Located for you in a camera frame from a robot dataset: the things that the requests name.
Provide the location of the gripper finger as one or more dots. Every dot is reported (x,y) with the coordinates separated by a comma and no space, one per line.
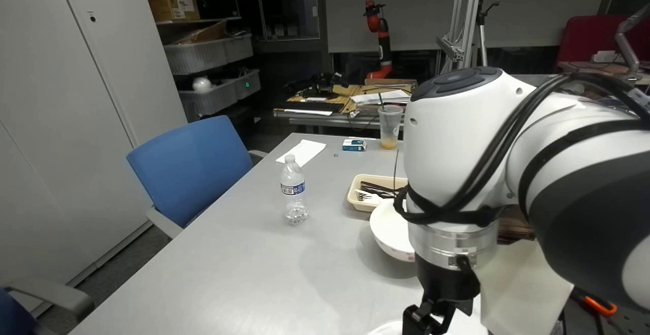
(446,317)
(414,322)

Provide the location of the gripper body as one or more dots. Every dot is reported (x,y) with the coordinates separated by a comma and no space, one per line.
(444,281)

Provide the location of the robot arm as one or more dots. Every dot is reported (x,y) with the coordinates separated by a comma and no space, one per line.
(558,172)

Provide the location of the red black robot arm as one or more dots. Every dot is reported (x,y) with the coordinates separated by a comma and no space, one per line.
(383,40)

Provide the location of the white plate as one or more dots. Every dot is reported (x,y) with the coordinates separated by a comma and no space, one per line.
(386,330)

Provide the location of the white bowl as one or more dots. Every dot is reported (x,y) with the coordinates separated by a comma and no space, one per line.
(391,231)

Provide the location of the white paper sheet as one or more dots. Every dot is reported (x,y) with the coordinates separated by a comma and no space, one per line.
(523,294)

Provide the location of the brown wooden board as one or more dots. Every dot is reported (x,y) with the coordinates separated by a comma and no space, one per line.
(515,226)

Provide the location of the white plastic fork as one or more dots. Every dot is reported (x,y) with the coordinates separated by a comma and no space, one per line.
(369,197)

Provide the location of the beige takeout tray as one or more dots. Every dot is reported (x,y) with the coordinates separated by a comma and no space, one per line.
(358,193)

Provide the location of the black orange clamp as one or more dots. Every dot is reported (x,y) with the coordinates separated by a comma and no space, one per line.
(599,306)

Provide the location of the clear plastic cup with straw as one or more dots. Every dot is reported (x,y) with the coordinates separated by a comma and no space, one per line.
(390,127)

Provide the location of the small blue white box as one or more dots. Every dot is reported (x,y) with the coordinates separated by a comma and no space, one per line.
(354,144)

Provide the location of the clear plastic water bottle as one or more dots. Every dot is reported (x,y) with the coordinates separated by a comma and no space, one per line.
(294,193)

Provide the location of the white paper napkin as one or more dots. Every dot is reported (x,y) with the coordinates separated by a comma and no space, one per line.
(302,152)

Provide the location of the table with cardboard sheets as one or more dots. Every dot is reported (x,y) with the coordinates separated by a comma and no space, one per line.
(335,106)

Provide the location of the black keyboard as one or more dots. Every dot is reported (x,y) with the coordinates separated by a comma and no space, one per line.
(315,106)

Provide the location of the stand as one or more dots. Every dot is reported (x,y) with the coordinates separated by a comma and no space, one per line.
(482,25)

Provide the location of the blue chair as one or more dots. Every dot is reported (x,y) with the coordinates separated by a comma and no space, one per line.
(190,167)
(30,304)

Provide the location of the red sofa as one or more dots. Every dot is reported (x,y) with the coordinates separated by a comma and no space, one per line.
(589,38)

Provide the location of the white plastic basket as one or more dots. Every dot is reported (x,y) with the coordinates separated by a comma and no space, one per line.
(203,56)
(216,96)

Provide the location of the white round object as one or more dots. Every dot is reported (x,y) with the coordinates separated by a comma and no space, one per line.
(202,85)

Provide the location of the cardboard box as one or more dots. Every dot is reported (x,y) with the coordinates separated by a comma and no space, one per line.
(172,6)

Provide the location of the white cabinet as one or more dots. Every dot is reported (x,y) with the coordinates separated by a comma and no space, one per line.
(61,122)

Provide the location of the aluminium frame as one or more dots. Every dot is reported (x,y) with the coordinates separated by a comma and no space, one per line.
(464,20)

